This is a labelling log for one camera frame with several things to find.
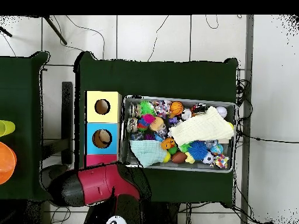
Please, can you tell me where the light blue waffle cloth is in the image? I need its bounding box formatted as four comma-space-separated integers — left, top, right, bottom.
128, 139, 169, 167

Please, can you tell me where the black upright panel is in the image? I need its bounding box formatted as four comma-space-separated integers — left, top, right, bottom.
61, 81, 74, 165

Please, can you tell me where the dark green side table cloth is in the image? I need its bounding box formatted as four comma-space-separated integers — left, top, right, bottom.
0, 51, 54, 202

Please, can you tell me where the black cable bundle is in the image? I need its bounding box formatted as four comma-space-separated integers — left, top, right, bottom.
235, 79, 253, 123

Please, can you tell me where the white toy baseball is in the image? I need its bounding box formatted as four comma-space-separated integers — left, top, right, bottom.
215, 106, 228, 119

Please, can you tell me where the blue spiky rubber ball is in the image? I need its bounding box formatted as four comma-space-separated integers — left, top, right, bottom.
187, 140, 208, 161

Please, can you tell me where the yellow-green plastic cup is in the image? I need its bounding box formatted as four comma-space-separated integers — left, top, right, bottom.
0, 120, 16, 138

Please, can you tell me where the green spiky rubber ball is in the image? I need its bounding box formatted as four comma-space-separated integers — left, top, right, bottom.
139, 100, 157, 117

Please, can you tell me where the cream knitted cloth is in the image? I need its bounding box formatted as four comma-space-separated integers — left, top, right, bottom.
169, 106, 235, 147

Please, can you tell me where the pink spiky rubber ball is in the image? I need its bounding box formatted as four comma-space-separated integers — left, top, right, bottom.
138, 113, 157, 128

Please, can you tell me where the wooden box with three holes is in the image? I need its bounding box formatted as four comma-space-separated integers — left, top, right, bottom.
83, 90, 123, 169

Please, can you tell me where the wire mesh bin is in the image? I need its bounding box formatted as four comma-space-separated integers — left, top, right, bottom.
119, 94, 237, 174

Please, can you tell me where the black round floor base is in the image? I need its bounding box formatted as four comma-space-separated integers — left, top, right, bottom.
40, 164, 71, 187

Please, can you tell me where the black tripod leg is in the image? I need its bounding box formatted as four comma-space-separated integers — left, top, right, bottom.
0, 25, 13, 38
43, 15, 68, 46

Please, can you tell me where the orange plastic bowl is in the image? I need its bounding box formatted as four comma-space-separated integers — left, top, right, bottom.
0, 141, 18, 186

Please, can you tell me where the small toy soccer ball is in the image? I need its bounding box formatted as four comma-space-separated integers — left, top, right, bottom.
201, 151, 215, 165

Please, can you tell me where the orange toy basketball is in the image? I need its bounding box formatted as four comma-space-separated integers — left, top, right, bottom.
169, 101, 185, 116

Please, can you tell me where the black floor cable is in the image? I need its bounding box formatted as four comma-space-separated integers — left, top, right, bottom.
65, 15, 105, 59
147, 15, 169, 62

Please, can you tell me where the white cloth with coloured spots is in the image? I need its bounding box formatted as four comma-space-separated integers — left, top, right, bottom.
210, 153, 230, 169

